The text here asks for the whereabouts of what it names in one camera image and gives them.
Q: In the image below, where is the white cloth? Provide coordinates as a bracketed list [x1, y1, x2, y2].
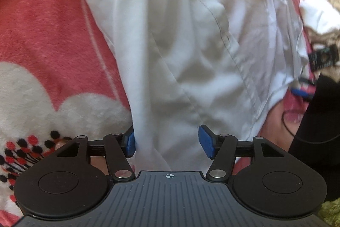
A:
[299, 0, 340, 36]

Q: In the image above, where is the person's black clothing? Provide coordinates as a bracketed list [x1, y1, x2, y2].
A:
[288, 71, 340, 202]

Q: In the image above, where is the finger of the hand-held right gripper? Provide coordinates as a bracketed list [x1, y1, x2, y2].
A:
[291, 78, 316, 98]

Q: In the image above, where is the white shirt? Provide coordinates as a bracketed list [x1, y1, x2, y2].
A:
[0, 0, 311, 171]

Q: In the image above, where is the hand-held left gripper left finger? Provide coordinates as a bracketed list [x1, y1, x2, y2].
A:
[56, 127, 137, 182]

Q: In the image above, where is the pink floral blanket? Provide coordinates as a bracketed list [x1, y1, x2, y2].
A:
[0, 0, 319, 217]

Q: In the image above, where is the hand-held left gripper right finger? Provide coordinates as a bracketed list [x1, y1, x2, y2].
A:
[198, 124, 285, 183]

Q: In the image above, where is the black smartphone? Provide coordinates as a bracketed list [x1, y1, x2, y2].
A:
[307, 45, 340, 71]

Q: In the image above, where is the black cable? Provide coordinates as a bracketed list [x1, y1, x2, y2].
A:
[282, 110, 340, 143]

